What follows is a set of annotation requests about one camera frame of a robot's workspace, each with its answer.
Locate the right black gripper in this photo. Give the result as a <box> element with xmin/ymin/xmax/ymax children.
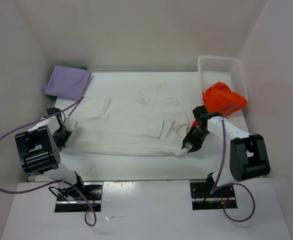
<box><xmin>182</xmin><ymin>125</ymin><xmax>211</xmax><ymax>153</ymax></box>

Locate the white t-shirt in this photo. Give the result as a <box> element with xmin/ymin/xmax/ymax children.
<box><xmin>66</xmin><ymin>84</ymin><xmax>189</xmax><ymax>157</ymax></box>

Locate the purple t-shirt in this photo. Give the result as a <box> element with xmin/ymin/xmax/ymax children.
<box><xmin>42</xmin><ymin>65</ymin><xmax>92</xmax><ymax>103</ymax></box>

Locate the green t-shirt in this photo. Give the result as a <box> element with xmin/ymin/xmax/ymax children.
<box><xmin>47</xmin><ymin>65</ymin><xmax>88</xmax><ymax>100</ymax></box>

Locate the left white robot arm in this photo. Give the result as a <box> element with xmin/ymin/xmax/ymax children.
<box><xmin>15</xmin><ymin>107</ymin><xmax>86</xmax><ymax>200</ymax></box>

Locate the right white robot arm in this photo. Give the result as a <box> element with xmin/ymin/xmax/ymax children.
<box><xmin>181</xmin><ymin>105</ymin><xmax>271</xmax><ymax>197</ymax></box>

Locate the orange t-shirt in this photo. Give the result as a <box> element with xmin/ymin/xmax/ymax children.
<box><xmin>202</xmin><ymin>81</ymin><xmax>248</xmax><ymax>117</ymax></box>

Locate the white plastic basket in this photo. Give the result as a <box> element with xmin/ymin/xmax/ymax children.
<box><xmin>197</xmin><ymin>55</ymin><xmax>249</xmax><ymax>100</ymax></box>

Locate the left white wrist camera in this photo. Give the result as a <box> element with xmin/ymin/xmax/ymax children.
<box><xmin>64</xmin><ymin>118</ymin><xmax>79</xmax><ymax>132</ymax></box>

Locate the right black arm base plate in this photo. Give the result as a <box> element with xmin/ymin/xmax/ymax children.
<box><xmin>189</xmin><ymin>179</ymin><xmax>238</xmax><ymax>211</ymax></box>

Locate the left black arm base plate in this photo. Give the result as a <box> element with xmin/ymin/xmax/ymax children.
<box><xmin>50</xmin><ymin>181</ymin><xmax>104</xmax><ymax>213</ymax></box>

